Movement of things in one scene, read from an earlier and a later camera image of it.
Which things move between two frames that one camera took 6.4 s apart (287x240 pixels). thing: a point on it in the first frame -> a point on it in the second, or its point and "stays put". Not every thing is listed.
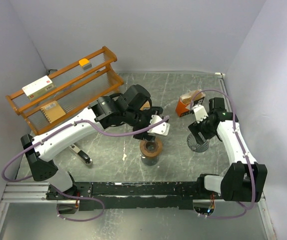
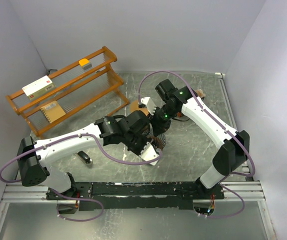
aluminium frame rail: x=37 y=191 stays put
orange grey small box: x=85 y=63 stays put
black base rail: x=97 y=196 stays put
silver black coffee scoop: x=81 y=154 stays put
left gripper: x=153 y=110 -> x=138 y=151
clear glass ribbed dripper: x=192 y=144 -> x=159 y=141
